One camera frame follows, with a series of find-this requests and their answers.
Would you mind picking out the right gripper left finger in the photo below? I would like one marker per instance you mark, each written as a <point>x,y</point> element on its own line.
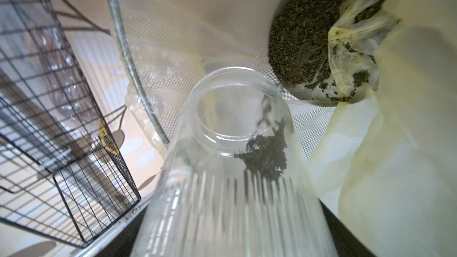
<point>122,245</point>

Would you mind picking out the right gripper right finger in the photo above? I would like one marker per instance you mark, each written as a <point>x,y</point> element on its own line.
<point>347,245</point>

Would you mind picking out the jar with beige lid front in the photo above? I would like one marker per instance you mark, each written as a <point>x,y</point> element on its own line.
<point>235,182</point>

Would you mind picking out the yellow trash bag liner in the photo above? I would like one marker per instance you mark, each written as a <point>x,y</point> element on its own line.
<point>386,165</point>

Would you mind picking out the mesh trash bin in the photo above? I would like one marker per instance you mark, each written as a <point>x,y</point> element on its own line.
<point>169,45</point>

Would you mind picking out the back wire basket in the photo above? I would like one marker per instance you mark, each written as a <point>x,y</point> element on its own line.
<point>45,190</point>

